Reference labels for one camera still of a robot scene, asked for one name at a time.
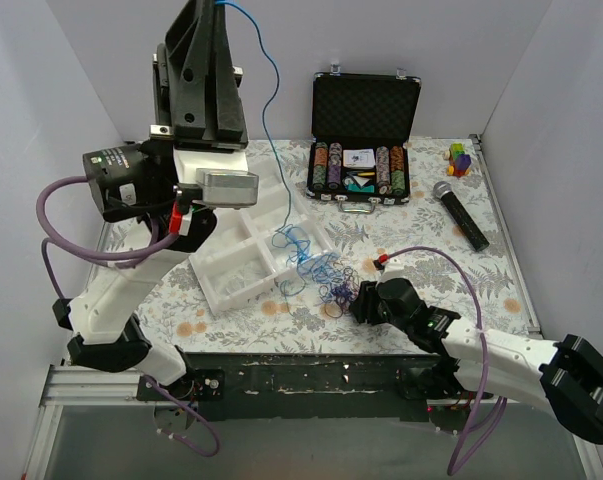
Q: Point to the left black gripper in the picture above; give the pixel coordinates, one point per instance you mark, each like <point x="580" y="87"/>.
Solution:
<point x="199" y="138"/>

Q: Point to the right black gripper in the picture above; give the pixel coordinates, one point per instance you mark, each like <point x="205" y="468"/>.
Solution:
<point x="367" y="304"/>

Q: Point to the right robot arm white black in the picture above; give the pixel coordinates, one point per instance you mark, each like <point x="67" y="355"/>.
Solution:
<point x="563" y="378"/>

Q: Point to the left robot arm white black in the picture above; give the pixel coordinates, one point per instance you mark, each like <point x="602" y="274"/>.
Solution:
<point x="169" y="186"/>

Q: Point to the floral patterned table mat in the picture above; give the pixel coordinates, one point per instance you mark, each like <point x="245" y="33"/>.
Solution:
<point x="439" y="262"/>

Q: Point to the white plastic compartment tray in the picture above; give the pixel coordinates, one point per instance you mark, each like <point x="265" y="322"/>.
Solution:
<point x="253" y="250"/>

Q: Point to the black handheld microphone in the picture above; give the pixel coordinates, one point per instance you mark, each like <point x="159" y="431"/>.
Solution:
<point x="443" y="192"/>

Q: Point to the black poker chip case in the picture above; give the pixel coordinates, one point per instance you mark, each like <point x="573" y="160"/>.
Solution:
<point x="360" y="126"/>

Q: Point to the colourful toy block train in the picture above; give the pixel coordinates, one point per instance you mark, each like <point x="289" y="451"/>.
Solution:
<point x="459" y="161"/>

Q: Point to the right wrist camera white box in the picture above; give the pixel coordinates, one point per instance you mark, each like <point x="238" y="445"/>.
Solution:
<point x="389" y="268"/>

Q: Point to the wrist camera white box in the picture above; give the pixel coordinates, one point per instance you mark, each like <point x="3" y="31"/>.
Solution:
<point x="222" y="188"/>
<point x="389" y="268"/>

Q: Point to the black metal base plate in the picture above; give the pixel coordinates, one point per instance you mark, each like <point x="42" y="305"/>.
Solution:
<point x="305" y="386"/>

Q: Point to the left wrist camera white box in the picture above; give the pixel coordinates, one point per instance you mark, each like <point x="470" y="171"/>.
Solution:
<point x="222" y="188"/>

